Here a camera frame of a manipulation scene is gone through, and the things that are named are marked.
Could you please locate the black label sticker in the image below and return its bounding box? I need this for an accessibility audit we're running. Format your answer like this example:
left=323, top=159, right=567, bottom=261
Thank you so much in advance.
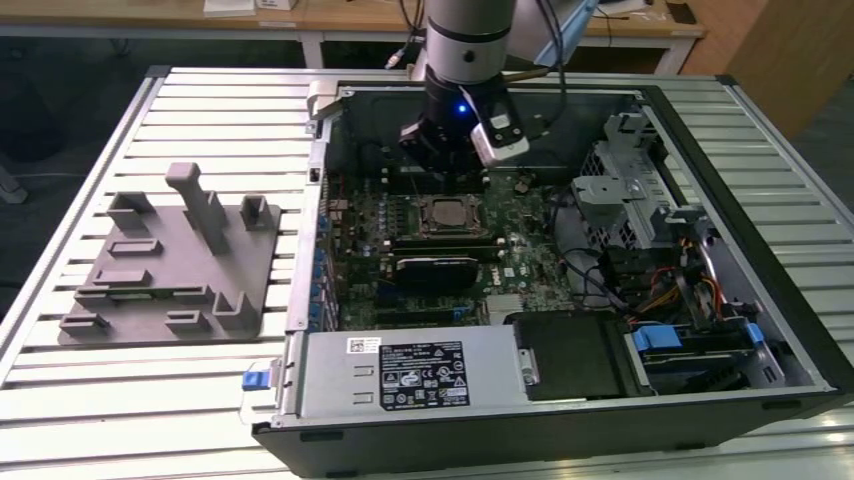
left=378, top=341, right=473, bottom=412

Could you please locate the wooden desk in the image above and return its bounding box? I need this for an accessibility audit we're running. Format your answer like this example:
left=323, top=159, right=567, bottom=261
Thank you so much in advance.
left=0, top=0, right=709, bottom=76

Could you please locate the grey chair base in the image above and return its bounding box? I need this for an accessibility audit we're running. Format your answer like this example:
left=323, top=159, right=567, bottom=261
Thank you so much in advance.
left=0, top=149, right=32, bottom=204

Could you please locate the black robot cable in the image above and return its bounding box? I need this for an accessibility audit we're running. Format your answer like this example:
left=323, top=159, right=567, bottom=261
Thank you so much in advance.
left=499, top=0, right=570, bottom=140

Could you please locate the metal disk bay cage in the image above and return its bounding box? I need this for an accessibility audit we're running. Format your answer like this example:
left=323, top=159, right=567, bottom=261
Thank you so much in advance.
left=570, top=112, right=721, bottom=251

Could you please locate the silver power supply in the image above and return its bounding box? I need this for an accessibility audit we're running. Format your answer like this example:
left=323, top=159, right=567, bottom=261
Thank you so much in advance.
left=293, top=329, right=529, bottom=419

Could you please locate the green motherboard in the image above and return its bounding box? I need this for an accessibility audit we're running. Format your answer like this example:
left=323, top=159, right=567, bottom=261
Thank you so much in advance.
left=319, top=169, right=602, bottom=331

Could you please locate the CPU socket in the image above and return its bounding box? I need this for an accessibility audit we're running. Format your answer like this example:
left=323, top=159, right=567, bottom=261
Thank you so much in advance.
left=414, top=193, right=486, bottom=236

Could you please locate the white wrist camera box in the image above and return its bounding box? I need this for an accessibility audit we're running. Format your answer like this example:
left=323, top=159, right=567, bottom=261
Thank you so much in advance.
left=459, top=84, right=533, bottom=169

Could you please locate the grey parts rack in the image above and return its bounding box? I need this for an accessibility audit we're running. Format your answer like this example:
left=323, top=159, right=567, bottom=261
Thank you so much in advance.
left=58, top=162, right=286, bottom=347

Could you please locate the brown wooden cabinet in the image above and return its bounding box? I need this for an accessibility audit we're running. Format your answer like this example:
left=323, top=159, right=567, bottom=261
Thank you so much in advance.
left=680, top=0, right=854, bottom=139

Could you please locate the blue disk carrier handle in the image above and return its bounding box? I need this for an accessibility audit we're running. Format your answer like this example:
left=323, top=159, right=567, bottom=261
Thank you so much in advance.
left=630, top=323, right=684, bottom=355

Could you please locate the black open PC case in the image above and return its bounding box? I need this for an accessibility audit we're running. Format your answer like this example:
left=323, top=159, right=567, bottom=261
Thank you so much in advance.
left=250, top=74, right=854, bottom=480

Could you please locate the coloured wire bundle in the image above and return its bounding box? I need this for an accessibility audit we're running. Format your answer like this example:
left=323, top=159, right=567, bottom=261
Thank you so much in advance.
left=639, top=238, right=728, bottom=321

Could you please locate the black wire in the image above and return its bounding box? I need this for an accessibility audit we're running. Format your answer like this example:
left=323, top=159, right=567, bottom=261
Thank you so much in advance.
left=558, top=247, right=633, bottom=314

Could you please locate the black graphics card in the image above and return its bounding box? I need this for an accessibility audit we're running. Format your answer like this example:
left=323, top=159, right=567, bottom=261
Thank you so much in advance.
left=391, top=255, right=482, bottom=292

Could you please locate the silver heat sink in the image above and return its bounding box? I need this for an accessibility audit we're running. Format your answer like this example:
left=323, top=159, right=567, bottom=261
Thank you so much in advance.
left=485, top=294, right=527, bottom=322

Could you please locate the cable with silver connector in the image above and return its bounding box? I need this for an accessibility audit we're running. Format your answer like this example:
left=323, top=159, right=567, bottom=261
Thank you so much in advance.
left=383, top=0, right=429, bottom=69

